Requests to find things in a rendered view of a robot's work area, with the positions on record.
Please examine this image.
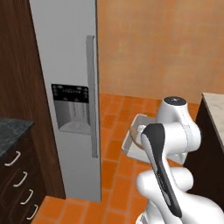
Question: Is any grey fridge door handle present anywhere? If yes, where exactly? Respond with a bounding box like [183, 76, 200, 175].
[85, 34, 100, 158]

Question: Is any white curved drawer handle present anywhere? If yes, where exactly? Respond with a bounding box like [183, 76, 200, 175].
[19, 188, 35, 206]
[25, 204, 39, 221]
[3, 150, 22, 167]
[12, 171, 29, 188]

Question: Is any white open container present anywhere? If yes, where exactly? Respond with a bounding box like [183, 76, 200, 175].
[122, 114, 188, 165]

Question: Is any dark wood drawer cabinet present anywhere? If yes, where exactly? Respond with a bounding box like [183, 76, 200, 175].
[0, 127, 47, 224]

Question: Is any dark wood island cabinet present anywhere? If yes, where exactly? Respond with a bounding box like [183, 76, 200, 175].
[183, 97, 224, 206]

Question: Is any grey fridge door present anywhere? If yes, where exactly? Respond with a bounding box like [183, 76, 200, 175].
[28, 0, 102, 203]

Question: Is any dark wood tall cabinet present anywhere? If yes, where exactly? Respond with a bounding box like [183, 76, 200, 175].
[0, 0, 67, 200]

